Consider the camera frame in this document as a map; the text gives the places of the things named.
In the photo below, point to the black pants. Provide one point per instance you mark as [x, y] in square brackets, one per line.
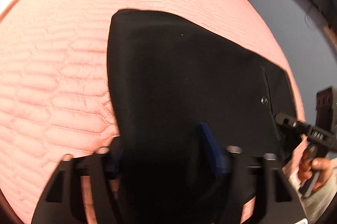
[184, 68]

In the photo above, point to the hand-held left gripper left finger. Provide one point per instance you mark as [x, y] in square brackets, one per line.
[115, 162]

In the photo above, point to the person's right hand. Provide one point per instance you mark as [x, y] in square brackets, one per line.
[320, 168]

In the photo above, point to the pink quilted bedspread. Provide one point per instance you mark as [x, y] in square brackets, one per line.
[52, 55]

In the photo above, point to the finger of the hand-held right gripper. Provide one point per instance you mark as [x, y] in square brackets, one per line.
[291, 122]

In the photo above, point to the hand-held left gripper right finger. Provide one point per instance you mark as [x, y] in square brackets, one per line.
[210, 143]

